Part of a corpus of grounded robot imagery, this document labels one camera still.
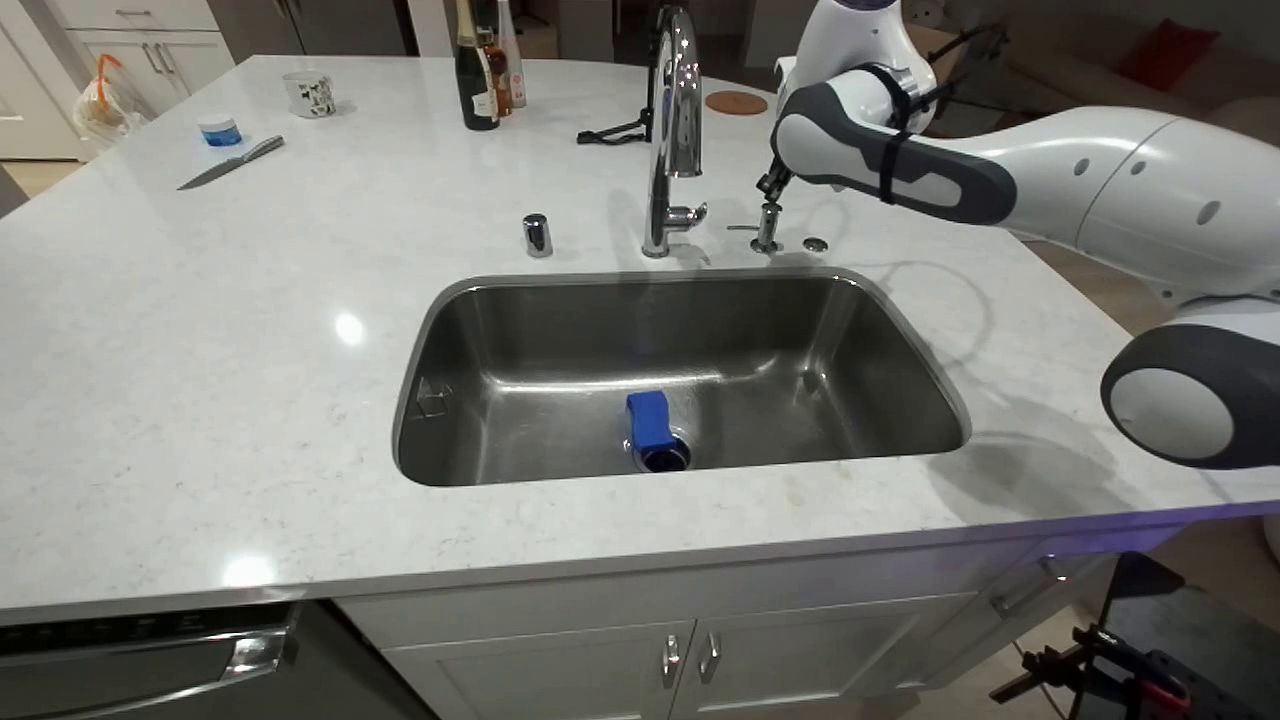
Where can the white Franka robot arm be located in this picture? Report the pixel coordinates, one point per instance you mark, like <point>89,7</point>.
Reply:
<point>1132,187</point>

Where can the round chrome counter cap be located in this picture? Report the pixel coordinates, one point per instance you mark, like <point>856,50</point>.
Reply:
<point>816,247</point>

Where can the brown round coaster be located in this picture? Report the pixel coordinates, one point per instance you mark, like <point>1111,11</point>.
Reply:
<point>738,103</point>

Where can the stainless steel sink basin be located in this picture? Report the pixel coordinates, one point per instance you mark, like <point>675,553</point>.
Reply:
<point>667,361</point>

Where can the amber liquor bottle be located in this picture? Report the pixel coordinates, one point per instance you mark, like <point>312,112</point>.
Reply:
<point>511,66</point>

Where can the green champagne bottle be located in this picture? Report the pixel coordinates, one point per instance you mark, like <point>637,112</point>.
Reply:
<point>473,72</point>

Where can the red cushion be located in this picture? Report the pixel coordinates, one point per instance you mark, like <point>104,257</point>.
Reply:
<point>1166,55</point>

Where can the white under-sink cabinet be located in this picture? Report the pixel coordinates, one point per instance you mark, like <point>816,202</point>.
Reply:
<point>693,643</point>

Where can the blue pen on counter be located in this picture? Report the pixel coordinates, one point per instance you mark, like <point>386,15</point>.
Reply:
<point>232,163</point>

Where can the black red clamp tool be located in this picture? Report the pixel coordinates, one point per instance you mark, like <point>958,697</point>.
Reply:
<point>1104,666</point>

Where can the white drawer cabinet row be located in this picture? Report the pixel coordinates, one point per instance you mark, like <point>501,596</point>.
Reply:
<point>133,40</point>

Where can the white orange bag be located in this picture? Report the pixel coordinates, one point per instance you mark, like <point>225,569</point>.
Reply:
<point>103,94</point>

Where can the dishwasher front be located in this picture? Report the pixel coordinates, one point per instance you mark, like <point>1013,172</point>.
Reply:
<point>147,662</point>

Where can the black camera tripod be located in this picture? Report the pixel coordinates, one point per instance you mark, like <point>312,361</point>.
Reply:
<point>612,130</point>

